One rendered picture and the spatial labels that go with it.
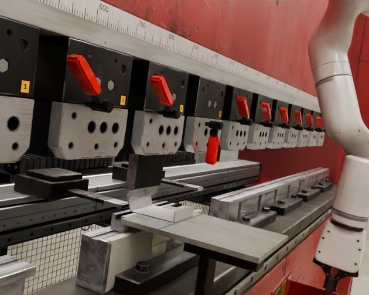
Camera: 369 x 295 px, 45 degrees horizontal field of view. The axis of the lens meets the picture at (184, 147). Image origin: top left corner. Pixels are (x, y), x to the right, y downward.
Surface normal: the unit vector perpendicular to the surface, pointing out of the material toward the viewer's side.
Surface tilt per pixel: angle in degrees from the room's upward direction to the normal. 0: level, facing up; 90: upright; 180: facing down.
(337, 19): 124
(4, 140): 90
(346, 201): 89
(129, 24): 90
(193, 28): 90
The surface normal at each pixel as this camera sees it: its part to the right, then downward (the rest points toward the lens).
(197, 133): 0.88, 0.16
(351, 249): -0.37, 0.02
